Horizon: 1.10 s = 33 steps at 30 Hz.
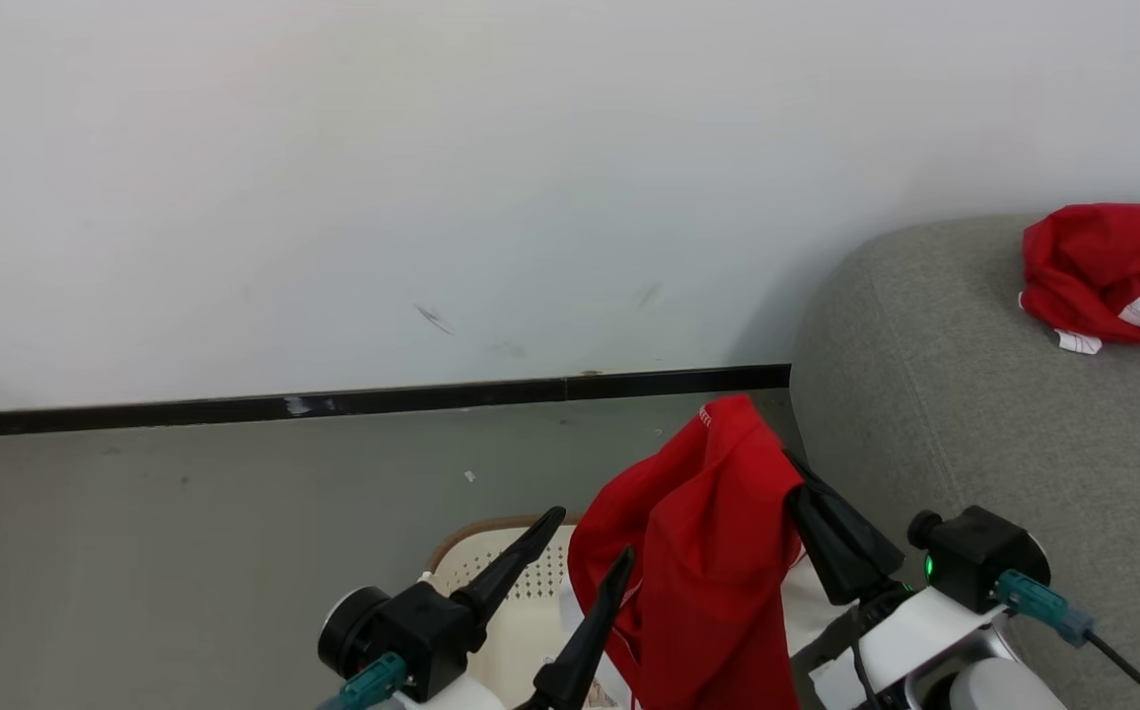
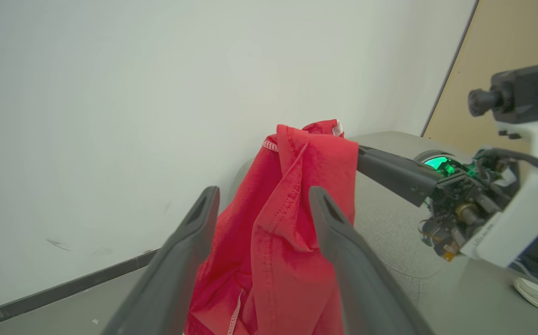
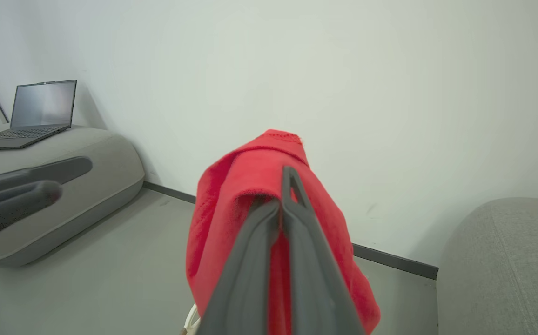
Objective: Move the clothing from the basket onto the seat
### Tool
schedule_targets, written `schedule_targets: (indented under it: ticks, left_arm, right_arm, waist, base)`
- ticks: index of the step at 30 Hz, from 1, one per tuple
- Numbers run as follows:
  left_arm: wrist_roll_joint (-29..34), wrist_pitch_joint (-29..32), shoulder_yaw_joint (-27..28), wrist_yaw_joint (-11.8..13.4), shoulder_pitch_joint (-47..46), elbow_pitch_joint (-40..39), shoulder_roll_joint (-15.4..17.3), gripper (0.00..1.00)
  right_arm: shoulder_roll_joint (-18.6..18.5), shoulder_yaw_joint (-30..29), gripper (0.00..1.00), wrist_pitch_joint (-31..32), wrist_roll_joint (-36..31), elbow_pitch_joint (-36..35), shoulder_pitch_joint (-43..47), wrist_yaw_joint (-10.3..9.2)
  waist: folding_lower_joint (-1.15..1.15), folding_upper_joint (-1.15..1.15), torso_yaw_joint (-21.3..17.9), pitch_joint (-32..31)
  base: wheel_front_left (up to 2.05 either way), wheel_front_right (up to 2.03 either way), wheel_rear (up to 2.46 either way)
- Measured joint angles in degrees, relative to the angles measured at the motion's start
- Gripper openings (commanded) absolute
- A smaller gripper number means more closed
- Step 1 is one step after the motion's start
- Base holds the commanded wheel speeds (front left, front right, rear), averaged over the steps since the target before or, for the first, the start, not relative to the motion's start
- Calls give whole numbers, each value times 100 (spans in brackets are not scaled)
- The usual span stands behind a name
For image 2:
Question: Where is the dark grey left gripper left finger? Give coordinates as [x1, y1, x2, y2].
[101, 186, 221, 335]

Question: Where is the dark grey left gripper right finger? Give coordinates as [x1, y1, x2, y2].
[309, 186, 435, 335]

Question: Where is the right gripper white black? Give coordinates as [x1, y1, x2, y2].
[356, 116, 538, 270]

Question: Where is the red garment with white stripes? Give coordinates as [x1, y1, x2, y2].
[183, 120, 359, 335]

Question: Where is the dark grey baseboard strip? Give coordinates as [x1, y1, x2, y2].
[0, 249, 160, 332]

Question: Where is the beige wooden door panel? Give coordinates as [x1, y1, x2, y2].
[422, 0, 538, 154]

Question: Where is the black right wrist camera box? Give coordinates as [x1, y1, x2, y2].
[468, 60, 538, 124]

